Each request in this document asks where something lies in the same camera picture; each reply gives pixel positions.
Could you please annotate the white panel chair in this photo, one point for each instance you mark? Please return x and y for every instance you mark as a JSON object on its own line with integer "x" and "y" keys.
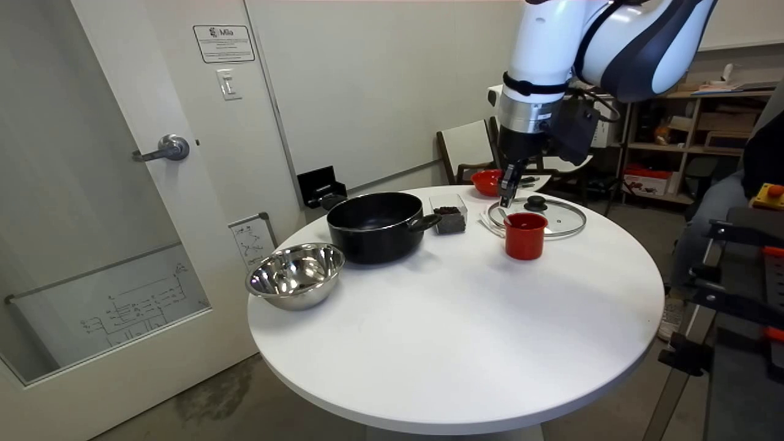
{"x": 467, "y": 147}

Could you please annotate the white light switch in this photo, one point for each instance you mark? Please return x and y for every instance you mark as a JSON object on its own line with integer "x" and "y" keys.
{"x": 229, "y": 84}

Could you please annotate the orange black clamp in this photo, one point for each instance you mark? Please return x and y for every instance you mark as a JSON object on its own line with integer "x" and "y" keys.
{"x": 774, "y": 250}
{"x": 774, "y": 335}

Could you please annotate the black cooking pot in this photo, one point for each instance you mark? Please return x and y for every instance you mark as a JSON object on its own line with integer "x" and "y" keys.
{"x": 375, "y": 228}

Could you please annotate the white wall sign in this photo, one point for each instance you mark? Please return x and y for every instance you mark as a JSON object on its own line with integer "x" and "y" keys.
{"x": 223, "y": 42}

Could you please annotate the seated person in jeans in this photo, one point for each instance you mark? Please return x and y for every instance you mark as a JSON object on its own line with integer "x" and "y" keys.
{"x": 735, "y": 188}

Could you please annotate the yellow hand controller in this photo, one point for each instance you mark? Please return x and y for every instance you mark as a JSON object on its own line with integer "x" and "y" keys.
{"x": 770, "y": 196}

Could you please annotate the white door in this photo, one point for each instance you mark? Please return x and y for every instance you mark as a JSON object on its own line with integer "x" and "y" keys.
{"x": 99, "y": 205}

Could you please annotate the glass pot lid black knob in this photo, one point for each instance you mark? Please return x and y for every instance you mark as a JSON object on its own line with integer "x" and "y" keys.
{"x": 565, "y": 219}

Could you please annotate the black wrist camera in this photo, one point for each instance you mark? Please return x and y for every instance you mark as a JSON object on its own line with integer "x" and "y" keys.
{"x": 573, "y": 125}

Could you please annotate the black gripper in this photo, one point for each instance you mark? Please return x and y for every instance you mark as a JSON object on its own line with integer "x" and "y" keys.
{"x": 518, "y": 147}

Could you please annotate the stainless steel mixing bowl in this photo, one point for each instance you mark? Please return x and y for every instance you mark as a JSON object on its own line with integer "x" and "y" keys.
{"x": 294, "y": 277}

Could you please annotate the red metal cup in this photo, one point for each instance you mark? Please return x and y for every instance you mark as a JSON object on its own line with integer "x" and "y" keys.
{"x": 525, "y": 237}

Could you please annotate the wooden storage shelf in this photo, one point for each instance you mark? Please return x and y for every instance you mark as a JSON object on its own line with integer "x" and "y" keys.
{"x": 693, "y": 136}

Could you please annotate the red plastic bowl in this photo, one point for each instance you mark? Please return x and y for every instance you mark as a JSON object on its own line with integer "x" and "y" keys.
{"x": 486, "y": 183}

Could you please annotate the black robot cart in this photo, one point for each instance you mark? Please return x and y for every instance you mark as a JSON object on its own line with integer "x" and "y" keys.
{"x": 738, "y": 343}

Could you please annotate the white low side table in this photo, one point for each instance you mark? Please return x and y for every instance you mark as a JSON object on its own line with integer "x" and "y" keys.
{"x": 571, "y": 167}

